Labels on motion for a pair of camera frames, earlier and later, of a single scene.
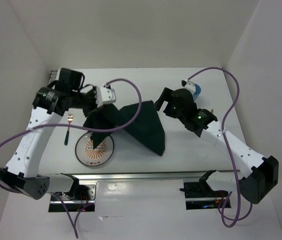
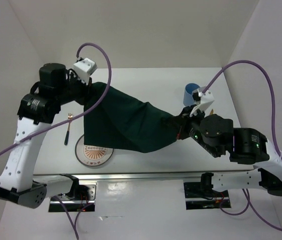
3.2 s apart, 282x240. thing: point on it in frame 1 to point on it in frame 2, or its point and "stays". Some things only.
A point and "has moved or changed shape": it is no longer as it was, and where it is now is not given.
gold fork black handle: (70, 118) stays
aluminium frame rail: (196, 175) stays
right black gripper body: (170, 110) to (187, 123)
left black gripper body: (87, 101) to (76, 90)
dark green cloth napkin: (146, 131) has moved or changed shape
